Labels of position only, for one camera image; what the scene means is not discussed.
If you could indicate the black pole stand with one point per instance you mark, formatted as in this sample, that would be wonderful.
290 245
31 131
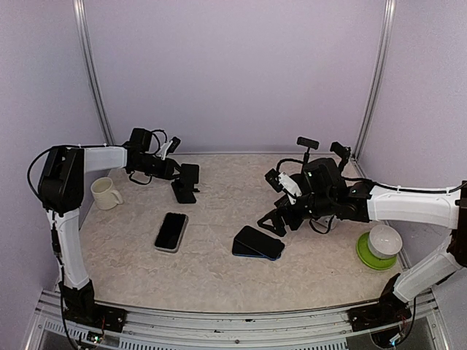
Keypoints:
343 153
310 144

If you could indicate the black phone on top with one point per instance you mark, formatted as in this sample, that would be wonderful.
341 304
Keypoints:
248 233

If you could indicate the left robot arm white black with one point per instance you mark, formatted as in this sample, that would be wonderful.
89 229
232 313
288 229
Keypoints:
61 190

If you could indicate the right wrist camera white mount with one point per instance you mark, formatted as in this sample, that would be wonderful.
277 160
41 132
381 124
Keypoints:
281 182

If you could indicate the right aluminium frame post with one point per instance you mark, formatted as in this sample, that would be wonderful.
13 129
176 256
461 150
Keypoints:
376 81

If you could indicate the cream ceramic mug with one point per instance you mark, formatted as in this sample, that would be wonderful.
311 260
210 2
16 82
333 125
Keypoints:
105 194

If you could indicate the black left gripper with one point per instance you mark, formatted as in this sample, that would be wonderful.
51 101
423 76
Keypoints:
167 172

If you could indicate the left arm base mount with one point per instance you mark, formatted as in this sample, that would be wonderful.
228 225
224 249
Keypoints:
106 318

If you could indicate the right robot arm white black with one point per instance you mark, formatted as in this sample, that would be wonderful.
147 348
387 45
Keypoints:
320 190

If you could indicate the left aluminium frame post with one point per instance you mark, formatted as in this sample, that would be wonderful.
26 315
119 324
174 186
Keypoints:
90 67

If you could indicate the green plate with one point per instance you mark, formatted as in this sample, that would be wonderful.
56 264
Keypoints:
370 260

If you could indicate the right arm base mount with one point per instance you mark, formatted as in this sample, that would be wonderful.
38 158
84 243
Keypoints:
376 315

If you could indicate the black pole stand right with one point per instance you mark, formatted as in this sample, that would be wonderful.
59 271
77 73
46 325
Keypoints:
343 153

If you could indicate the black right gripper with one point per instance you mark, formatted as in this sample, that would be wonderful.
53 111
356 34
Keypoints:
276 215

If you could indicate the front aluminium rail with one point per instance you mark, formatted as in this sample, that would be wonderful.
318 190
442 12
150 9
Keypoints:
319 328

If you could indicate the white folding phone stand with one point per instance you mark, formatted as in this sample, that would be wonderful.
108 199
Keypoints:
328 222

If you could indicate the black folding phone stand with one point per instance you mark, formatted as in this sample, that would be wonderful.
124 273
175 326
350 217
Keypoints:
184 191

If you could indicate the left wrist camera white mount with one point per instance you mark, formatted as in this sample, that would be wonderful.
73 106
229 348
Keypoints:
168 148

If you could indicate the white bowl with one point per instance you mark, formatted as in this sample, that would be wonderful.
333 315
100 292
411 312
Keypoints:
384 242

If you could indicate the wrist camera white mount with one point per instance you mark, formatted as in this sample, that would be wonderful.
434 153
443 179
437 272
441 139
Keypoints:
168 148
281 182

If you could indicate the aluminium frame post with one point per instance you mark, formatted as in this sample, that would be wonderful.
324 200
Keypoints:
376 81
90 67

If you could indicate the black phone silver case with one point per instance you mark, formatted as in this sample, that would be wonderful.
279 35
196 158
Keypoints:
171 231

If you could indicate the black pole stand left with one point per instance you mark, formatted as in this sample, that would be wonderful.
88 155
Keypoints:
310 144

